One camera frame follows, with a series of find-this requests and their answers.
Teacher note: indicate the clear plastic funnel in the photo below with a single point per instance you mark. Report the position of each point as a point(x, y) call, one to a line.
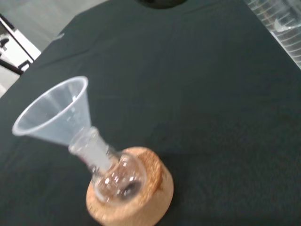
point(54, 110)

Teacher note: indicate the round-bottom glass flask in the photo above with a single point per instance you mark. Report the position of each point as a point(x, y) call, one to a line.
point(117, 181)

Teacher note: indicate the black bench cloth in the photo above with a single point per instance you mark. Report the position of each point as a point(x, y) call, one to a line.
point(188, 99)

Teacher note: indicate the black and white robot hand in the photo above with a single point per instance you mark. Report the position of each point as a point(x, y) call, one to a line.
point(160, 3)

